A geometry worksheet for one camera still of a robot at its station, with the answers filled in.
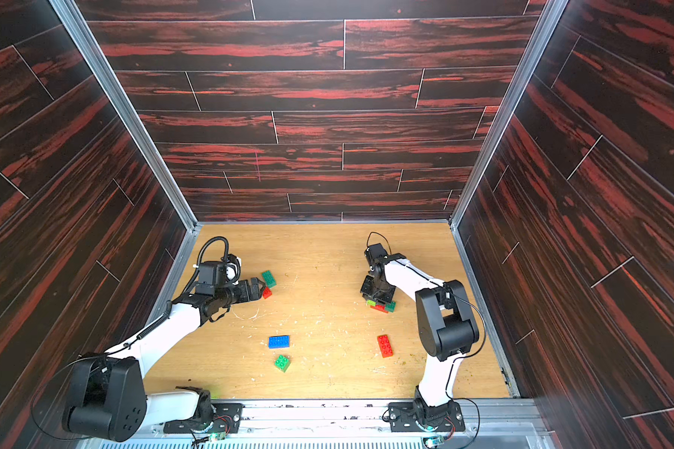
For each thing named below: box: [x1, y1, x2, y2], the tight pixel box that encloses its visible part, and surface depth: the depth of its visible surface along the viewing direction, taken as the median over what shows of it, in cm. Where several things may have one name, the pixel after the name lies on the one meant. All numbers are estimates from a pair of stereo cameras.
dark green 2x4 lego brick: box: [261, 270, 278, 290], surface depth 104 cm
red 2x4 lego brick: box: [377, 334, 395, 359], surface depth 86 cm
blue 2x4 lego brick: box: [267, 334, 291, 349], surface depth 88 cm
